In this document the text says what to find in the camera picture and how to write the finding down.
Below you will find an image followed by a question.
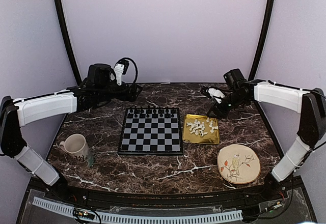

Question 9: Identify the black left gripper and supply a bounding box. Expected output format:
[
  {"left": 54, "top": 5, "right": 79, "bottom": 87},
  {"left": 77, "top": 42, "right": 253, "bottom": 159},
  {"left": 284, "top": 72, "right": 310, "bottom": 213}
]
[{"left": 96, "top": 81, "right": 142, "bottom": 102}]

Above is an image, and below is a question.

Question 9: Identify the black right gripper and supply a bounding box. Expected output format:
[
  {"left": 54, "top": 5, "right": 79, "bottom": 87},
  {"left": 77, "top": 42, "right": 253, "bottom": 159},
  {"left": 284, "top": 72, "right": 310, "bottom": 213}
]
[{"left": 207, "top": 91, "right": 248, "bottom": 119}]

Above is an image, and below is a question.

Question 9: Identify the black grey chess board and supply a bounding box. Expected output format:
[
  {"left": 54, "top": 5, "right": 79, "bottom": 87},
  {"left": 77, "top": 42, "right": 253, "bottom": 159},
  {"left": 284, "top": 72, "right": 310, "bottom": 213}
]
[{"left": 118, "top": 107, "right": 183, "bottom": 156}]

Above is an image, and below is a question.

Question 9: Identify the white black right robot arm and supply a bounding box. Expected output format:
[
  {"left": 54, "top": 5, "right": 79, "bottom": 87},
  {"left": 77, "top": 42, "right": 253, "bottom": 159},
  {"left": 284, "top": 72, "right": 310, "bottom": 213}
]
[{"left": 201, "top": 69, "right": 325, "bottom": 201}]

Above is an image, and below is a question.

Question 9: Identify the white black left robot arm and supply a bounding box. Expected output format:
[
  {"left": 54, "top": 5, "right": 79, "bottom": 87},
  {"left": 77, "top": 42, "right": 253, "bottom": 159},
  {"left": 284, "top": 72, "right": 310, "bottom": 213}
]
[{"left": 1, "top": 58, "right": 142, "bottom": 202}]

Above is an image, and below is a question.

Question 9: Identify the pile of white chess pieces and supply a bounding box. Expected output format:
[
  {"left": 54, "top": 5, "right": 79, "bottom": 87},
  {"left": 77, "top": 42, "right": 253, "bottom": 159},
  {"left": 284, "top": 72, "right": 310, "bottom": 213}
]
[{"left": 184, "top": 117, "right": 219, "bottom": 137}]

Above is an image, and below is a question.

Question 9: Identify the gold metal tray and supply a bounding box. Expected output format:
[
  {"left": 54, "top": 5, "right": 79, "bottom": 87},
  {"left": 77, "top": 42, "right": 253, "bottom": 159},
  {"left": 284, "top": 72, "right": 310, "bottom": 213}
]
[{"left": 182, "top": 114, "right": 220, "bottom": 145}]

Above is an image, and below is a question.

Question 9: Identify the beige bird painted plate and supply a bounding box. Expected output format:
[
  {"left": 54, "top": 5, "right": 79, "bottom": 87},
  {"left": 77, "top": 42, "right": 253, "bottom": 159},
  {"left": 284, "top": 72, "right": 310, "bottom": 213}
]
[{"left": 217, "top": 144, "right": 261, "bottom": 185}]

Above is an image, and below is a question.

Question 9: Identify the beige ceramic mug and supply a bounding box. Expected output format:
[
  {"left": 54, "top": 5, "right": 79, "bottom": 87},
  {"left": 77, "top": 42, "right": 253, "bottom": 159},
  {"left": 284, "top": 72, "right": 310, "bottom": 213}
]
[{"left": 59, "top": 134, "right": 94, "bottom": 167}]

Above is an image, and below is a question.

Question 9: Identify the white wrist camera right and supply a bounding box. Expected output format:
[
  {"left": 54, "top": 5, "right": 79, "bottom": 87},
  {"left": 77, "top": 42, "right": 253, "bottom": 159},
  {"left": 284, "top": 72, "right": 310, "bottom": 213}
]
[{"left": 201, "top": 87, "right": 225, "bottom": 99}]

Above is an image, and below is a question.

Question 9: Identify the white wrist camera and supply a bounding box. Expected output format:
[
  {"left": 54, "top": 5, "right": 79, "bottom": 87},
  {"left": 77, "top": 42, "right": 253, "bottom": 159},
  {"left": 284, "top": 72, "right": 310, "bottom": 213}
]
[
  {"left": 110, "top": 59, "right": 129, "bottom": 86},
  {"left": 201, "top": 87, "right": 225, "bottom": 99}
]

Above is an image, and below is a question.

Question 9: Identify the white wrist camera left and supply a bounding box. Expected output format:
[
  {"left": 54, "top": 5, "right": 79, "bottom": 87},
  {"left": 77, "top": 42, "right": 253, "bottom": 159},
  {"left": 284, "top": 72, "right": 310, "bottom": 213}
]
[{"left": 110, "top": 59, "right": 129, "bottom": 86}]

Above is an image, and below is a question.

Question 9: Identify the right black frame post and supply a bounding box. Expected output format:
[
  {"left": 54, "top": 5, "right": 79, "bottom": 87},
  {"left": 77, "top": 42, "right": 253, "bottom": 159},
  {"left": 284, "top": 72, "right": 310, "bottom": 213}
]
[{"left": 249, "top": 0, "right": 274, "bottom": 80}]

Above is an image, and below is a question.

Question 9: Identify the black frame post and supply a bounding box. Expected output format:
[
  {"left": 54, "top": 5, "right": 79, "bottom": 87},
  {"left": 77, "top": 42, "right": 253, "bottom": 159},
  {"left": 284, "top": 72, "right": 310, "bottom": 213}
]
[
  {"left": 249, "top": 0, "right": 274, "bottom": 80},
  {"left": 54, "top": 0, "right": 82, "bottom": 85}
]

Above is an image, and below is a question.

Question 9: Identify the left black frame post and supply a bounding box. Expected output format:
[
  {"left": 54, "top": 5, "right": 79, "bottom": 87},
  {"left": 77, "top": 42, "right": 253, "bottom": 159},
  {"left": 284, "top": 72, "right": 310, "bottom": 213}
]
[{"left": 54, "top": 0, "right": 82, "bottom": 85}]

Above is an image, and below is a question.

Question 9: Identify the white slotted cable duct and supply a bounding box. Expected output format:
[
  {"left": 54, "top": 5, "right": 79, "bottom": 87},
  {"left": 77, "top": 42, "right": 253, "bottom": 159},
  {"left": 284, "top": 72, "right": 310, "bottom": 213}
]
[{"left": 32, "top": 197, "right": 243, "bottom": 223}]

